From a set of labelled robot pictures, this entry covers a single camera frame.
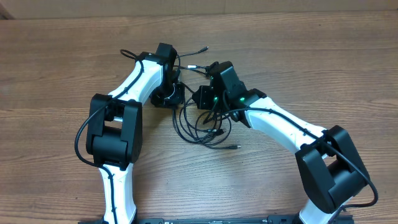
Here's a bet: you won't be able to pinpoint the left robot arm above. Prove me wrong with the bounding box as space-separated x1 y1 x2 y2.
83 43 184 223

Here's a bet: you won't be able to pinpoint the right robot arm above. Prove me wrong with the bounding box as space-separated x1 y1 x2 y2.
193 61 371 223

